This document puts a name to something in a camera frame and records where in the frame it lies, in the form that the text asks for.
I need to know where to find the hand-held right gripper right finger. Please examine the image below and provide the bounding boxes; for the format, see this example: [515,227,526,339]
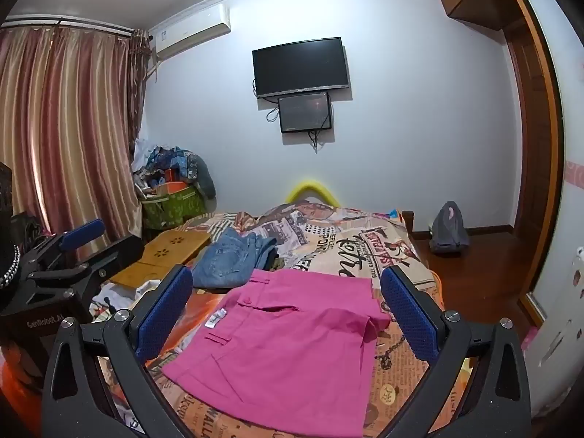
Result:
[381,265,532,438]

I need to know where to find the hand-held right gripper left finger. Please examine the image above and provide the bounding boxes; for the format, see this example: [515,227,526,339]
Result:
[42,265,195,438]

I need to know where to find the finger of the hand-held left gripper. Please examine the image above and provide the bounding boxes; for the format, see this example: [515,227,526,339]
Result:
[27,235,147,304]
[27,218,107,271]

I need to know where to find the pink pants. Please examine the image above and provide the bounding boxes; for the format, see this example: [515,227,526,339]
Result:
[162,268,392,438]

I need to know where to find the white cloth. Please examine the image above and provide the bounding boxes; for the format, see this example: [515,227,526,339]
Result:
[91,278,160,327]

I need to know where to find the wooden folding table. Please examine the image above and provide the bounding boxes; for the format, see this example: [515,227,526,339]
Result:
[109,230,211,289]

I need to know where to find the green storage bin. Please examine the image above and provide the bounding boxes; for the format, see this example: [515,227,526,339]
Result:
[141,185,208,231]

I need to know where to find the blue jeans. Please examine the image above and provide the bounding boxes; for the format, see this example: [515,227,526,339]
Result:
[192,227,279,290]

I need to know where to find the orange box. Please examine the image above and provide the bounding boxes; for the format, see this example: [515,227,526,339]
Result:
[154,181,189,198]

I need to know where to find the printed bed sheet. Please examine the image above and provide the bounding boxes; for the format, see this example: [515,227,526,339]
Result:
[0,207,461,438]

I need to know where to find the grey bag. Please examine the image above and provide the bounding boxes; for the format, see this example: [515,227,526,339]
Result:
[429,201,470,254]

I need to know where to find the pile of clothes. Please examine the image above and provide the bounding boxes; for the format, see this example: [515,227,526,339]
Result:
[131,139,204,192]

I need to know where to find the striped pink curtain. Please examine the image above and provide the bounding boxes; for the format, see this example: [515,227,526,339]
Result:
[0,25,151,247]

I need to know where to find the dark olive garment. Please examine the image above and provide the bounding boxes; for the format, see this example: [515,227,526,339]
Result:
[264,246,287,271]

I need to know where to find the yellow foam tube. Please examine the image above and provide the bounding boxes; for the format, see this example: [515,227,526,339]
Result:
[285,179,341,204]

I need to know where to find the white wardrobe door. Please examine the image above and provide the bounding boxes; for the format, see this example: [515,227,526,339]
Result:
[511,0,584,420]

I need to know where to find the brown wooden door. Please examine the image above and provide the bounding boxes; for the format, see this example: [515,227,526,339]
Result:
[504,23,555,320]

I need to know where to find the white air conditioner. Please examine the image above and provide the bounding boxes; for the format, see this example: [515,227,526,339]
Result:
[153,4,232,61]

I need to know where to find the small black monitor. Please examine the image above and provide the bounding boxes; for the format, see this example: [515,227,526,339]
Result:
[278,92,332,134]

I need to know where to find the curtain rail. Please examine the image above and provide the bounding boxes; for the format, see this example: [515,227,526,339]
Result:
[0,15,153,39]

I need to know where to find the black wall television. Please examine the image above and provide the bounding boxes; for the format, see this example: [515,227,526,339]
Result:
[252,36,351,100]

